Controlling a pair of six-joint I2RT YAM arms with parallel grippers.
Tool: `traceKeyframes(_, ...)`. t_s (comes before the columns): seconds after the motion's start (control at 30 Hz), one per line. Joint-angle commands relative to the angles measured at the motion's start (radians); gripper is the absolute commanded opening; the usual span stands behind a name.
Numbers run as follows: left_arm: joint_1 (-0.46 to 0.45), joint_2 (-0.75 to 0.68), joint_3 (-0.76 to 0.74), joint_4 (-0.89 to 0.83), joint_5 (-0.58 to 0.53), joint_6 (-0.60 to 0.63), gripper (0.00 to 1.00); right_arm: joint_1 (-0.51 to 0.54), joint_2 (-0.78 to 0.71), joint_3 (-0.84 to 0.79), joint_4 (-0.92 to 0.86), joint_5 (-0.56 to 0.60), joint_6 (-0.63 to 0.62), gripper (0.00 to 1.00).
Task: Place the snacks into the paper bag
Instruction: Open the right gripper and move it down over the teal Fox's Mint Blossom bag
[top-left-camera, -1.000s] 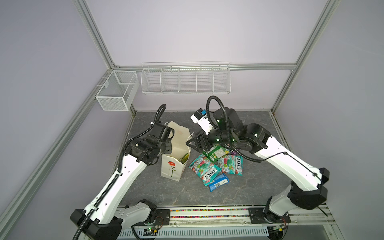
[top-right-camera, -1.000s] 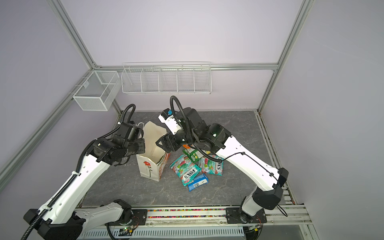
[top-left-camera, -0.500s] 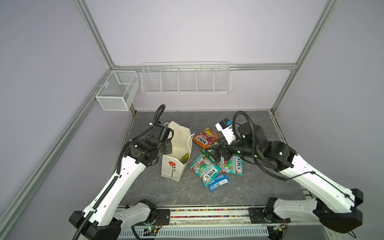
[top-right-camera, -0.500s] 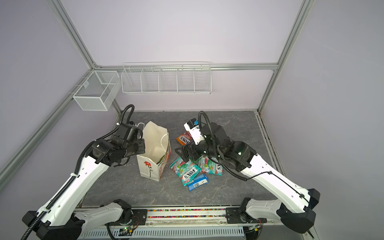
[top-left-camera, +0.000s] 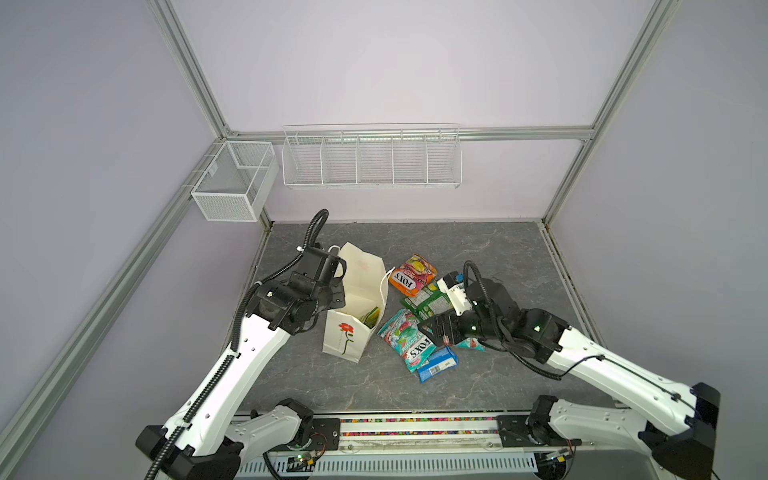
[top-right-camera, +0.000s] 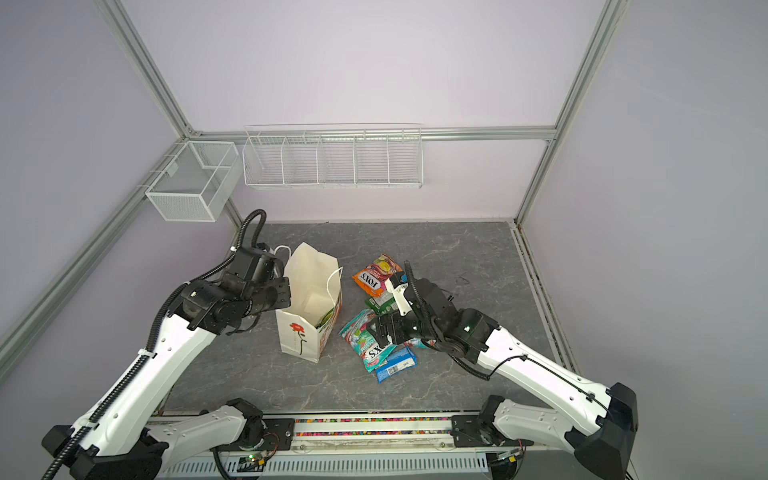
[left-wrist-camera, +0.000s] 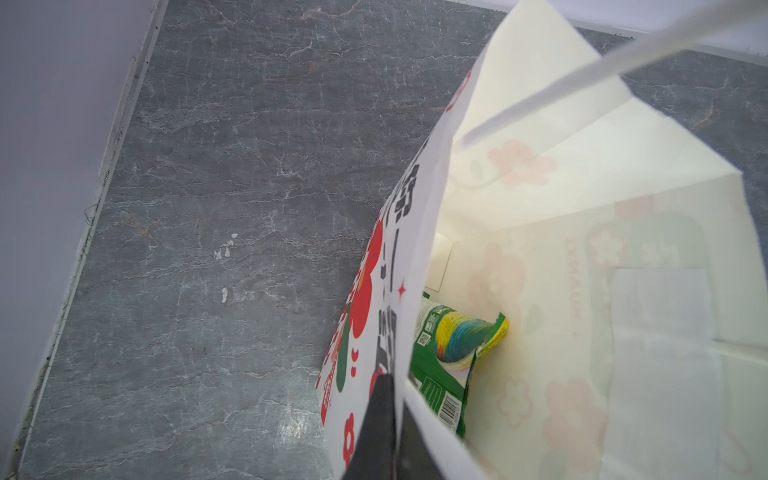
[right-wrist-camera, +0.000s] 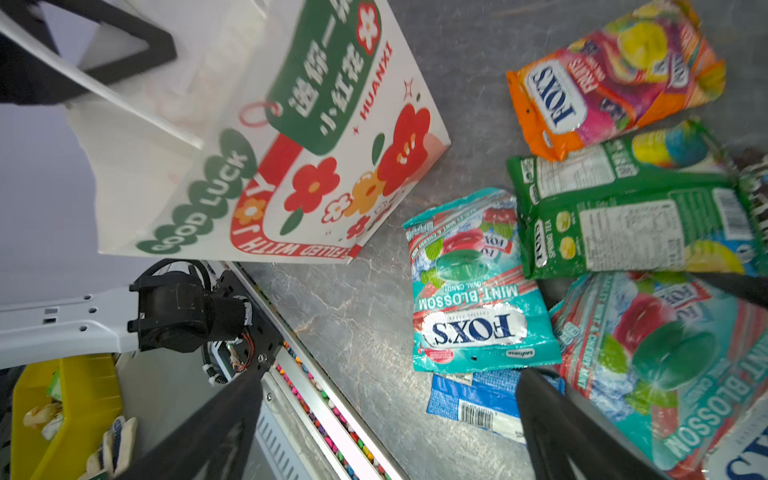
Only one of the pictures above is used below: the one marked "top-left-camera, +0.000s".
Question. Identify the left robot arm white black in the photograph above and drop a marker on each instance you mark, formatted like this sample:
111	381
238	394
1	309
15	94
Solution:
200	440

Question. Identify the green yellow snack bag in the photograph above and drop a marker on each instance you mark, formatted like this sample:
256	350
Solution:
371	319

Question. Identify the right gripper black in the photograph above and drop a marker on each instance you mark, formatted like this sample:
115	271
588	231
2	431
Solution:
451	319

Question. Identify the teal Fox's mint candy bag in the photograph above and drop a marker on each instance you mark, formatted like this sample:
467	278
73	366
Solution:
402	333

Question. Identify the blue snack bar packet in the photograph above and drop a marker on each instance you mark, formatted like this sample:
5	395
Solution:
439	361

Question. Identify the white wire shelf basket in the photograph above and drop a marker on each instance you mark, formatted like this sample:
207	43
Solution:
422	155

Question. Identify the white mesh box basket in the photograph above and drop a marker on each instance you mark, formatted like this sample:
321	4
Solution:
237	181

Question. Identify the white floral paper bag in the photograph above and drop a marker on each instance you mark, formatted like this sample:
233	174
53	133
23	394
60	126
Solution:
365	286

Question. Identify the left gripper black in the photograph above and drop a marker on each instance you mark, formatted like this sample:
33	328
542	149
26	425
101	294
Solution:
338	294

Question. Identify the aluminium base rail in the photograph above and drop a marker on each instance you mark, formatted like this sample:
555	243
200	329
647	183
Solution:
420	435

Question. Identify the teal Fox's mint bag right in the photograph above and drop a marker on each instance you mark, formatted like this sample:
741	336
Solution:
471	344

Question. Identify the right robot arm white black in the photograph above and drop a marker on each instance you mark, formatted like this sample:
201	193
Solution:
673	423

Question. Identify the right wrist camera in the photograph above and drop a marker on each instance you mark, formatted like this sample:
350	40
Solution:
452	285

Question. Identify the green candy bag back side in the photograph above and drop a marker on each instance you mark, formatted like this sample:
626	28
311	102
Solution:
428	302

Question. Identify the orange Fox's fruits candy bag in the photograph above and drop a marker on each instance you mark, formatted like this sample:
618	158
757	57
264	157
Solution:
413	275

